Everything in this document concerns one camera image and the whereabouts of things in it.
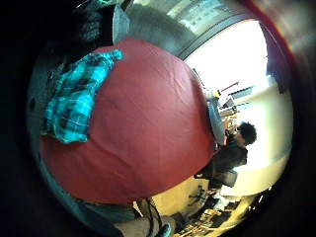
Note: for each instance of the red tablecloth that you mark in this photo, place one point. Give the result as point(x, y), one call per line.
point(141, 125)

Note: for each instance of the grey-blue chair back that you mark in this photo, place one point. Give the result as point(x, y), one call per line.
point(216, 121)

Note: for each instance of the red pole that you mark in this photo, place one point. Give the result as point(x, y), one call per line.
point(229, 86)

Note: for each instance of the black office chair base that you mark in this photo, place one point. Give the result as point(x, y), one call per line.
point(199, 195)

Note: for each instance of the teal plaid shirt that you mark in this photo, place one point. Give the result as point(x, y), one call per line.
point(73, 102)

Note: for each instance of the grey chair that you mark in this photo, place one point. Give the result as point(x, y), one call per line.
point(120, 23)

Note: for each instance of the cluttered desk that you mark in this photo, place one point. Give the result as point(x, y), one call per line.
point(207, 222)

